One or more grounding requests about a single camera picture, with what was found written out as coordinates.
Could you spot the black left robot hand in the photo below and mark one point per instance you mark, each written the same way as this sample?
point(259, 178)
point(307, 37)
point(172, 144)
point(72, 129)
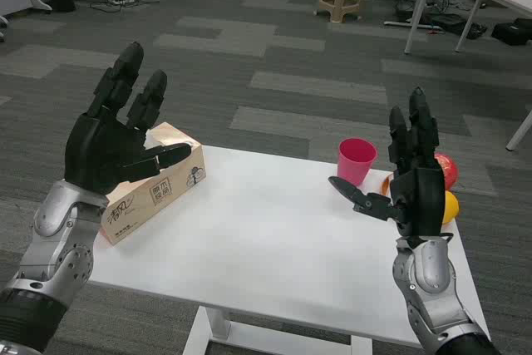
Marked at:
point(99, 147)

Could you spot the orange wooden plate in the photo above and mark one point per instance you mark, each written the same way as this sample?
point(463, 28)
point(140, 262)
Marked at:
point(386, 184)

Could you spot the pink plastic cup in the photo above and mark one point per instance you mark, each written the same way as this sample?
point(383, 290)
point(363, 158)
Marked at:
point(353, 164)

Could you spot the boxy black bag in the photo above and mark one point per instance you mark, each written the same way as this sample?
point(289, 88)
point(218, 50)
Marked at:
point(513, 33)

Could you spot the white table base frame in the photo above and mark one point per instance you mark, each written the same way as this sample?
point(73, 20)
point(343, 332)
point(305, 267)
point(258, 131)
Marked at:
point(216, 326)

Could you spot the flat black bag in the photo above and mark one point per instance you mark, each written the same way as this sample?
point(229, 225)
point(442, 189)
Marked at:
point(453, 24)

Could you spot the red apple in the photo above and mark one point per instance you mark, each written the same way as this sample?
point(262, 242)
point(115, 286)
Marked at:
point(449, 172)

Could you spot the white desk foot bar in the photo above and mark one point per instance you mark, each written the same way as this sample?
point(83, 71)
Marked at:
point(409, 24)

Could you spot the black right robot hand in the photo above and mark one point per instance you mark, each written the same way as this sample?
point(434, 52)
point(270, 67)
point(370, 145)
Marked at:
point(424, 197)

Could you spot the yellow lemon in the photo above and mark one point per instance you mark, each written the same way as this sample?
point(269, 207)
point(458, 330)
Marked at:
point(451, 207)

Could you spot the wood-print tissue box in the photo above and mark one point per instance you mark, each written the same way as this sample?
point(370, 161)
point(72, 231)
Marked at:
point(166, 201)

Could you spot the white slanted desk leg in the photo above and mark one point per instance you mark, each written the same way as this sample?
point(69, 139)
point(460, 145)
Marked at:
point(519, 130)

